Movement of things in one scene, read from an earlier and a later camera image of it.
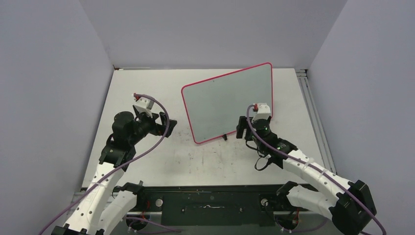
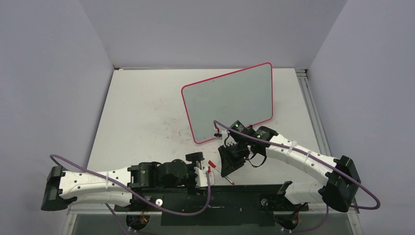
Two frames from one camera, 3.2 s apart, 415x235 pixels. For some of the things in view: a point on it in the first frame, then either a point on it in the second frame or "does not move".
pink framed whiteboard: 213,105 does not move
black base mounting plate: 214,205 does not move
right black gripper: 243,123 to 228,164
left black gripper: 156,129 to 195,159
